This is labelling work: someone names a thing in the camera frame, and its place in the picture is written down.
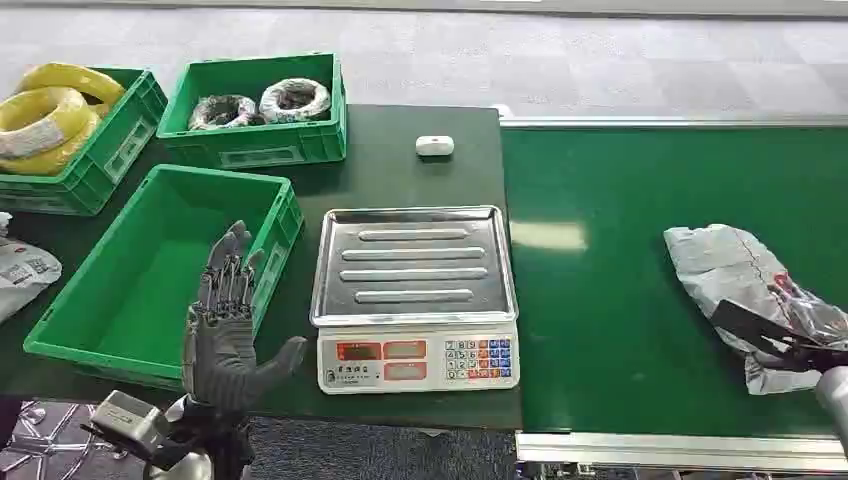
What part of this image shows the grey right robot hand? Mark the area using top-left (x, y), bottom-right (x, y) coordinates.
top-left (711, 299), bottom-right (848, 374)

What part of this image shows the white electronic weighing scale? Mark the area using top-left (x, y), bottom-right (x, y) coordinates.
top-left (309, 205), bottom-right (522, 397)

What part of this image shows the empty green plastic crate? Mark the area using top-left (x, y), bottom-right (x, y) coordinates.
top-left (23, 163), bottom-right (306, 392)

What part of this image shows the grey parcel with label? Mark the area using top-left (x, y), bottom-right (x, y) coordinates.
top-left (0, 211), bottom-right (64, 326)

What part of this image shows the plastic-wrapped dark cable coil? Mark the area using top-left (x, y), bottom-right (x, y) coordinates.
top-left (258, 77), bottom-right (333, 125)
top-left (188, 94), bottom-right (261, 132)

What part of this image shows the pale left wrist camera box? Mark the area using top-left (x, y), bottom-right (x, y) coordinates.
top-left (89, 390), bottom-right (171, 460)

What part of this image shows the green conveyor belt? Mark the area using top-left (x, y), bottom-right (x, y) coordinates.
top-left (499, 115), bottom-right (848, 474)

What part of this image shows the green crate with yellow coils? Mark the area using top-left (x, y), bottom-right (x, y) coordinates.
top-left (0, 66), bottom-right (169, 218)

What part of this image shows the grey plastic mailer parcel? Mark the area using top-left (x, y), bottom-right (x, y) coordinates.
top-left (663, 223), bottom-right (848, 397)

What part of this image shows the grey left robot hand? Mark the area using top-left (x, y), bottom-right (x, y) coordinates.
top-left (181, 220), bottom-right (309, 413)

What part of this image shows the green crate with wrapped coils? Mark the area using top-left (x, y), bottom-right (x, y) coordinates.
top-left (156, 52), bottom-right (349, 172)

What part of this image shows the yellow cable coil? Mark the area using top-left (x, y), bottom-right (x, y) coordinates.
top-left (0, 86), bottom-right (102, 178)
top-left (15, 62), bottom-right (127, 111)

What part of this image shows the small white plastic device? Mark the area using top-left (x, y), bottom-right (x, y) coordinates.
top-left (415, 135), bottom-right (456, 158)

